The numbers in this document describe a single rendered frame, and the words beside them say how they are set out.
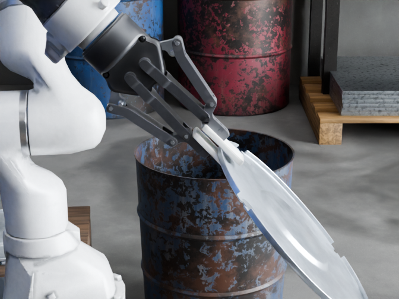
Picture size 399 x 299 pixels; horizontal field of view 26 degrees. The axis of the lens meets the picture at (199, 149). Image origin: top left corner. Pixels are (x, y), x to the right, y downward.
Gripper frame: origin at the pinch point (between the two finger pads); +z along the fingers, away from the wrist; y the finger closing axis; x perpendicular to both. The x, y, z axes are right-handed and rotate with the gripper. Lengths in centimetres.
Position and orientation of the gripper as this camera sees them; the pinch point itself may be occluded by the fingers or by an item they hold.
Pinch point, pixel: (218, 146)
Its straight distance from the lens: 108.6
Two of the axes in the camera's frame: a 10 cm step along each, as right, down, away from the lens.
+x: 0.3, -3.0, 9.5
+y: 7.1, -6.7, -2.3
